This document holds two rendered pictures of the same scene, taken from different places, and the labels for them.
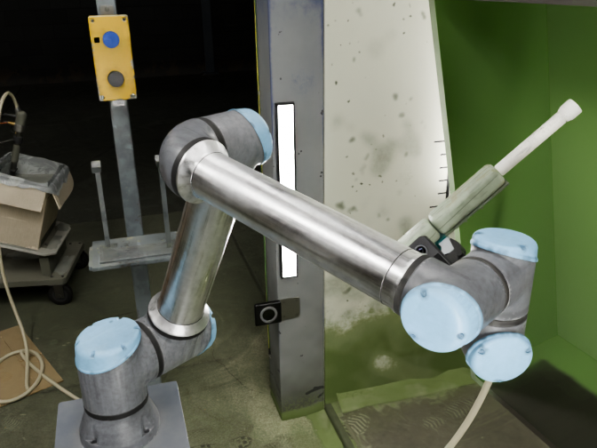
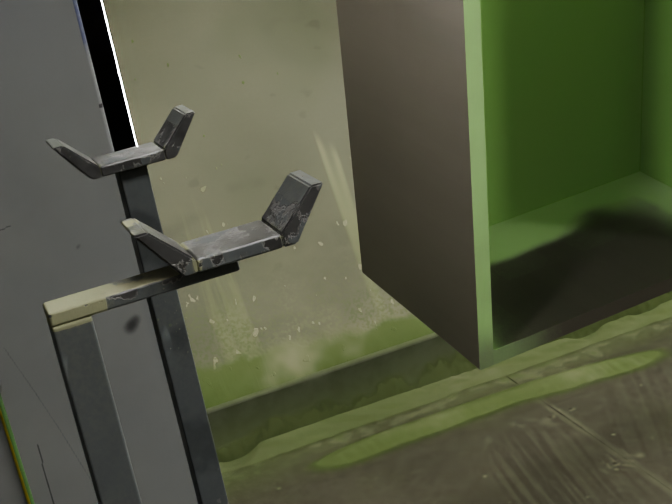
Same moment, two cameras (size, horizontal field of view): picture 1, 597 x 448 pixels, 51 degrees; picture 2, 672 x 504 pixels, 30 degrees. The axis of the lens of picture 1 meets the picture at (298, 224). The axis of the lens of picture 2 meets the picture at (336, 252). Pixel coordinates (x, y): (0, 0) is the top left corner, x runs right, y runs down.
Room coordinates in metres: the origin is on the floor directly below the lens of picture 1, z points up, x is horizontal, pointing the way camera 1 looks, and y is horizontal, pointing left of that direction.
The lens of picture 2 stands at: (1.88, 1.13, 1.25)
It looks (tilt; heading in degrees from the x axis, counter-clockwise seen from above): 19 degrees down; 269
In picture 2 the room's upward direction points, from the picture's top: 11 degrees counter-clockwise
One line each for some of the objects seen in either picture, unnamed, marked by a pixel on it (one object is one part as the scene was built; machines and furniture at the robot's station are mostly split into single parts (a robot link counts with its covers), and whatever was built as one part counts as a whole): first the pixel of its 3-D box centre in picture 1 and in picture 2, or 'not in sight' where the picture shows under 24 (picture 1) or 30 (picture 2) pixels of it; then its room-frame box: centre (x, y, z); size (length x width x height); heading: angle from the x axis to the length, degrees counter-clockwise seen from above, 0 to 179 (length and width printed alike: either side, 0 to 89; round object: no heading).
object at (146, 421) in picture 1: (118, 412); not in sight; (1.24, 0.44, 0.69); 0.19 x 0.19 x 0.10
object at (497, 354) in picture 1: (489, 337); not in sight; (0.81, -0.29, 1.16); 0.12 x 0.09 x 0.10; 3
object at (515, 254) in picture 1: (497, 276); not in sight; (0.80, -0.28, 1.27); 0.12 x 0.09 x 0.12; 138
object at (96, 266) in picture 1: (139, 250); not in sight; (1.98, 0.55, 0.78); 0.31 x 0.23 x 0.01; 106
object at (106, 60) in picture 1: (113, 58); not in sight; (2.06, 0.58, 1.42); 0.12 x 0.06 x 0.26; 106
